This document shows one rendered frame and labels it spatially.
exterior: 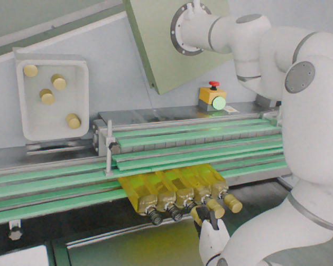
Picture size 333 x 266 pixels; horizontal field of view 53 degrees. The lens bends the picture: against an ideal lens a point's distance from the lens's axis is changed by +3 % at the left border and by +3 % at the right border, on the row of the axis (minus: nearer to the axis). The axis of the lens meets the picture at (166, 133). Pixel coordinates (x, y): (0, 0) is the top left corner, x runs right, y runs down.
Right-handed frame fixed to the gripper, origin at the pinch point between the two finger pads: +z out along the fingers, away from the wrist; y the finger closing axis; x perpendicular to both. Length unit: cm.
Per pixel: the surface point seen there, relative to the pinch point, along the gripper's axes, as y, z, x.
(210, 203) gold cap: 1.1, 5.0, -3.8
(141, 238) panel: -12.5, 7.9, 14.3
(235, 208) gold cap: 0.3, 3.6, -10.6
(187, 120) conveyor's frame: 15.1, 30.9, -2.1
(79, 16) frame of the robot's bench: 38, 91, 35
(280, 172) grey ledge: -14, 43, -49
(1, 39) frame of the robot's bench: 27, 83, 64
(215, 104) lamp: 18.5, 36.8, -13.2
